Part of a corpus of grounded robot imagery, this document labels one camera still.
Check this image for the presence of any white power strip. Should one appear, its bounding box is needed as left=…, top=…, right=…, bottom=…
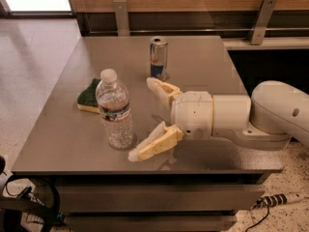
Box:
left=252, top=192, right=305, bottom=209

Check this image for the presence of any metal bracket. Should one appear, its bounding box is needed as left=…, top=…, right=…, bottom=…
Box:
left=113, top=0, right=130, bottom=37
left=248, top=0, right=278, bottom=45

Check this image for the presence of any grey table drawer cabinet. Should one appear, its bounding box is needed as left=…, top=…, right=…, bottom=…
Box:
left=13, top=37, right=282, bottom=232

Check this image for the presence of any black power cable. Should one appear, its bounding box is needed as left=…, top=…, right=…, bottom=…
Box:
left=244, top=203, right=270, bottom=232

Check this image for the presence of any clear plastic water bottle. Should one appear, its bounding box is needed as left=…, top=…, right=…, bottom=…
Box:
left=96, top=69, right=133, bottom=149

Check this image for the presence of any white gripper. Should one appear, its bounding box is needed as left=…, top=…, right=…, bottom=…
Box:
left=127, top=77, right=213, bottom=162

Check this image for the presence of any left metal bracket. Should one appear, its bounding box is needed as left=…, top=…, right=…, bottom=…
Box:
left=113, top=0, right=130, bottom=37

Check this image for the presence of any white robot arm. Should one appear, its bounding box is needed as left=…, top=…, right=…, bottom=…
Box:
left=128, top=77, right=309, bottom=161

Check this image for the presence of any right metal bracket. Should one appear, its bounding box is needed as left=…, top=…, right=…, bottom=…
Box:
left=248, top=0, right=278, bottom=45

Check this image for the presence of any green yellow sponge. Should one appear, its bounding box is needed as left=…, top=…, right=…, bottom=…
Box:
left=77, top=78, right=100, bottom=113

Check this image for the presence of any silver blue energy drink can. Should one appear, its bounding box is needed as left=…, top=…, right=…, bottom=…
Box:
left=150, top=36, right=168, bottom=80

